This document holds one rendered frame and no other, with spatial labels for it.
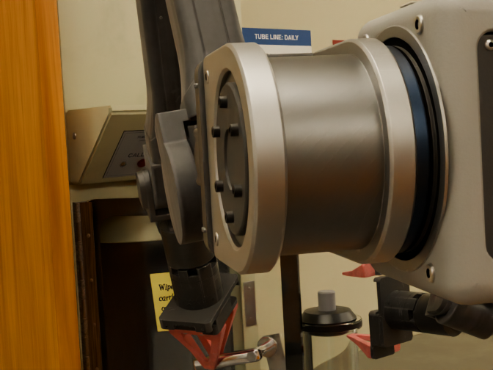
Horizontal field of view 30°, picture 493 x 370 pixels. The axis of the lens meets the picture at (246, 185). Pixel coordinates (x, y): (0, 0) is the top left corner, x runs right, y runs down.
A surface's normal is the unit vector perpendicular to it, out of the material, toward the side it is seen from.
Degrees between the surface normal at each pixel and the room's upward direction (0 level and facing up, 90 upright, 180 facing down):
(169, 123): 72
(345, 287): 90
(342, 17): 90
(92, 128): 90
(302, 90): 52
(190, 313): 24
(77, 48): 90
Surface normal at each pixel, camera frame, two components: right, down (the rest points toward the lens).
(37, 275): -0.77, 0.07
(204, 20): 0.15, -0.26
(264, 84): 0.13, -0.55
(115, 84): 0.64, 0.00
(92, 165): 0.49, 0.71
